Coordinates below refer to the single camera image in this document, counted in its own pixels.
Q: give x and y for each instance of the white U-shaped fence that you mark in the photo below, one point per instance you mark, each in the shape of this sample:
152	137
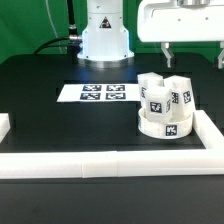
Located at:
206	161

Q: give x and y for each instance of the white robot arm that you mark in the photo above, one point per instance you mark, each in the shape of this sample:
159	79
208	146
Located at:
105	40

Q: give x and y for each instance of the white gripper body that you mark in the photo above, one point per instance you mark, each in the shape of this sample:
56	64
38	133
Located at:
176	21

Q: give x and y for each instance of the white marker sheet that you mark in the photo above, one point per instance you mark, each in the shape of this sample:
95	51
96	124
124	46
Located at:
99	93

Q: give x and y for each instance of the white round stool seat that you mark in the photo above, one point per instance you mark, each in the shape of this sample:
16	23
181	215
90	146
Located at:
171	130

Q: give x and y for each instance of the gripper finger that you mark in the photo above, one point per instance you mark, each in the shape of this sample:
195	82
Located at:
166	49
220	58

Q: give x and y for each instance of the black upright cable connector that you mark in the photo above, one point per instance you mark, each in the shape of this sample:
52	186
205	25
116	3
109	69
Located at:
71	18

